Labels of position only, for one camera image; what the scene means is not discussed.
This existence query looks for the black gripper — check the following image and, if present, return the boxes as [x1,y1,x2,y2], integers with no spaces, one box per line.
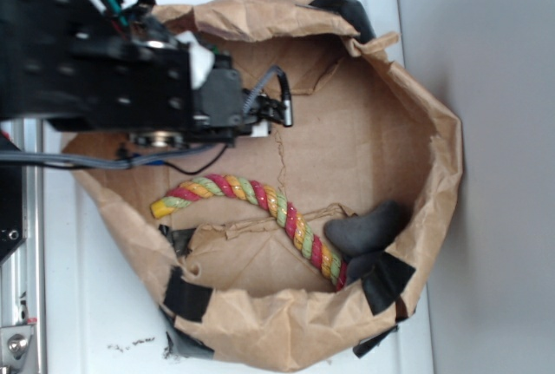
[177,31,286,146]

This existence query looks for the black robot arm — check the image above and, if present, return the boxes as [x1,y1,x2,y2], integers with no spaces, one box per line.
[1,0,293,147]

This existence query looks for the brown paper bag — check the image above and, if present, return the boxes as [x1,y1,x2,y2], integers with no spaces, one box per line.
[75,0,463,373]

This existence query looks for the white plastic bin lid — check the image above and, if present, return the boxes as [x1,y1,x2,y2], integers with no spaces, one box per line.
[41,0,435,374]

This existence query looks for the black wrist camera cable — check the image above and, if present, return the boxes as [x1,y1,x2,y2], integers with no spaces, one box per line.
[242,64,295,128]

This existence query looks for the grey cable bundle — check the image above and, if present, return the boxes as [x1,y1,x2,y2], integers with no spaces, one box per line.
[0,139,222,171]

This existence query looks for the red yellow green rope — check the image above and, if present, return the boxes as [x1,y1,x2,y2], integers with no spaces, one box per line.
[150,174,348,292]

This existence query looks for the aluminium frame rail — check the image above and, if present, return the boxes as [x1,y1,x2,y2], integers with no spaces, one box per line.
[0,117,48,374]

